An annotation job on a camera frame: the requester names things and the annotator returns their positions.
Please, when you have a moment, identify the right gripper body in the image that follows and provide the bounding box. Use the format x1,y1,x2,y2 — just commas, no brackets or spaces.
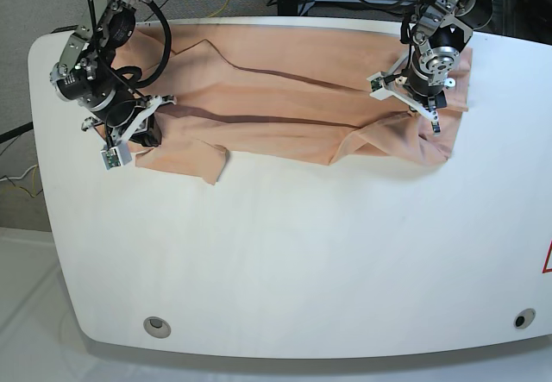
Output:
79,92,177,147

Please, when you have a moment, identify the black bar at left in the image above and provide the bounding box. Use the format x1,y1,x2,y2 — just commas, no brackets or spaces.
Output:
0,122,34,144

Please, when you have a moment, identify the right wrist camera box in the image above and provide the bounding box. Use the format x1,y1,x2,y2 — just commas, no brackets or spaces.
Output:
101,143,132,170

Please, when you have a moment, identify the left table cable grommet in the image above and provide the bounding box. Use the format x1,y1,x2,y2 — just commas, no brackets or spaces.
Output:
143,316,171,339

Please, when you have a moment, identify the yellow floor cable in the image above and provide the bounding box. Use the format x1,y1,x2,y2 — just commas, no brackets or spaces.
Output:
0,165,40,200

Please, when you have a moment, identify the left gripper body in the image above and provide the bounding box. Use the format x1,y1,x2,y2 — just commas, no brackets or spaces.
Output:
384,53,448,135

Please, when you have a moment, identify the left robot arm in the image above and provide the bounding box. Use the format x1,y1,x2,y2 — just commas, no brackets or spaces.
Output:
368,0,493,134

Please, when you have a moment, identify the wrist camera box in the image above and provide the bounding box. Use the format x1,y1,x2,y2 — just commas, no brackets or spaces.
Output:
101,143,132,170
367,72,392,101

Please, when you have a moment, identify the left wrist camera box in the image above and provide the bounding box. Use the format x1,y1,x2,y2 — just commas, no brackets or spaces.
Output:
367,72,392,101

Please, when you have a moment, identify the peach pink T-shirt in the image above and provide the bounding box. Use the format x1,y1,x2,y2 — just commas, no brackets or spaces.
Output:
129,24,472,184

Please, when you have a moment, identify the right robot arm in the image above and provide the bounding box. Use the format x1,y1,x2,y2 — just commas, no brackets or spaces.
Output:
50,0,173,147

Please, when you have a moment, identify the right table cable grommet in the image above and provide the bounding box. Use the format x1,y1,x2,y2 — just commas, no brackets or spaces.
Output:
513,308,536,329

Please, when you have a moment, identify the white cable at left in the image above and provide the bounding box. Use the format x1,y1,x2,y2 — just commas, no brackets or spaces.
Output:
0,164,40,184

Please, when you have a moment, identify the red triangle sticker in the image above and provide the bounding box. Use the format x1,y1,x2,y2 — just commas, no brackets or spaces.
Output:
542,242,552,273

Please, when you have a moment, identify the table cable grommet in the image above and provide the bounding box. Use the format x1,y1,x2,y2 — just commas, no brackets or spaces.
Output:
513,308,536,329
143,316,171,339

